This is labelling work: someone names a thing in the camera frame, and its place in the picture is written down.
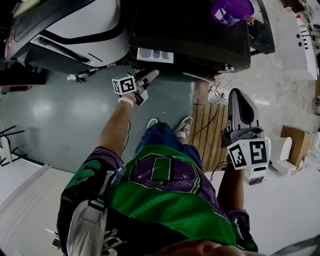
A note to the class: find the person's shoe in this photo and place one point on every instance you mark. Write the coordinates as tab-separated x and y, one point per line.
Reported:
184	125
152	123

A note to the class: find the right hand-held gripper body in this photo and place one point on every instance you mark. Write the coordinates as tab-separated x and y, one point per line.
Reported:
250	152

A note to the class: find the person's right forearm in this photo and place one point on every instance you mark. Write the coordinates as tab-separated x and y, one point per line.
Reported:
231	190

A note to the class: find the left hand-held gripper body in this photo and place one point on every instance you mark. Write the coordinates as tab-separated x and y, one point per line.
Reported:
125	85

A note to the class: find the black metal frame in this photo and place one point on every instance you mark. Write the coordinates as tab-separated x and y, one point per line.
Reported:
10	147

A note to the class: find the person's left forearm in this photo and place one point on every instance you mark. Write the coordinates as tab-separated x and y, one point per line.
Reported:
113	125

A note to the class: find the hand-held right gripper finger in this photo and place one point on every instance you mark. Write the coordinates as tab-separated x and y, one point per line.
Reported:
253	112
235	110

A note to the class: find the blue jeans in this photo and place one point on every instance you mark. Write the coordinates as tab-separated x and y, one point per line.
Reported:
162	140

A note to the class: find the person's left shoe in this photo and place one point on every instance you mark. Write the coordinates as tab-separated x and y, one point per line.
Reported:
152	123

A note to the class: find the wooden slatted board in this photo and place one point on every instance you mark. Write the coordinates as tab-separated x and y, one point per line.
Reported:
207	135

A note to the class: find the person's right shoe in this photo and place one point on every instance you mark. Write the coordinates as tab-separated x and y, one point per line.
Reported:
184	125

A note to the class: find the purple plastic bucket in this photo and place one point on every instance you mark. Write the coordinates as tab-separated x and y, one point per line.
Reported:
231	11

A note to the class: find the green and purple jersey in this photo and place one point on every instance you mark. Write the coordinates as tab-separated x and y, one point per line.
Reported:
160	197

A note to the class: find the white plastic device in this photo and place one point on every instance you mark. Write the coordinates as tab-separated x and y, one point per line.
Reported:
281	155

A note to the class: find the white and black appliance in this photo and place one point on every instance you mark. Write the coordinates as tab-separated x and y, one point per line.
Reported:
82	27

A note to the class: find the cardboard box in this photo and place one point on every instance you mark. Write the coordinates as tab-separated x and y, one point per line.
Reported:
297	143

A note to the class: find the white wristband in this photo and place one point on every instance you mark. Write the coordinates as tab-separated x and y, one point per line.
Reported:
125	101

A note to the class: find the black cabinet panel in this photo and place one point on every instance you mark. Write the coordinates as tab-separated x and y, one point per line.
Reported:
262	27

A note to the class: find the white detergent drawer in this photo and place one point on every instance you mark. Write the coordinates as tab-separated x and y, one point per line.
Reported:
155	54

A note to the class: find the white slotted panel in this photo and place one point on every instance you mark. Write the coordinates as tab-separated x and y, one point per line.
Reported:
306	50

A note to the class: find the white power strip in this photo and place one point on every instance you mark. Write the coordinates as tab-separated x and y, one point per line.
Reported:
217	91

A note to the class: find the black low stand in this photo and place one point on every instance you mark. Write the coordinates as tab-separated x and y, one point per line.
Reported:
22	77

